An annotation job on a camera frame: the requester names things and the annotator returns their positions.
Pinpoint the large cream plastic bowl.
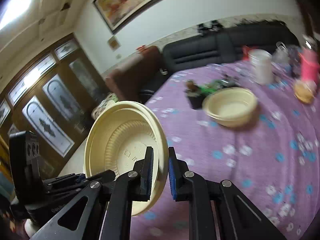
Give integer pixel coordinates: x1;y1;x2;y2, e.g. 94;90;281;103
84;101;169;216

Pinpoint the purple floral tablecloth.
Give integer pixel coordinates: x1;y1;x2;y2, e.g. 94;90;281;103
146;61;319;239

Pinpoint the wooden glass-panel door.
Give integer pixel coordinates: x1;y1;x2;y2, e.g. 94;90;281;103
1;34;108;179

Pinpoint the patterned bed cushion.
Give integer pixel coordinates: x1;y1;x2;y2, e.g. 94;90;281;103
91;93;119;120

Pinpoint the brown armchair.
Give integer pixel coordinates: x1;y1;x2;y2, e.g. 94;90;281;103
105;46;163;102

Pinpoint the small yellow dish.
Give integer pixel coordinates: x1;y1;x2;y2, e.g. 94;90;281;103
293;80;315;105

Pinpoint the white plastic jar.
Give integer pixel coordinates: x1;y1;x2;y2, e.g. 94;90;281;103
248;49;273;85

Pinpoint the black leather sofa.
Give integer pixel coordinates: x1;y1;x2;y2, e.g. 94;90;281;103
139;20;299;103

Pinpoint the red bag on sofa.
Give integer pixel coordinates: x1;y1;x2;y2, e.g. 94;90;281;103
242;46;254;61

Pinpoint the pink knitted bottle sleeve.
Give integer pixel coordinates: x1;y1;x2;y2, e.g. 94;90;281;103
300;48;319;84

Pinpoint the small gold wall plaque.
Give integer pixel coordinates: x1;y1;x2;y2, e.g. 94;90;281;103
107;36;121;51

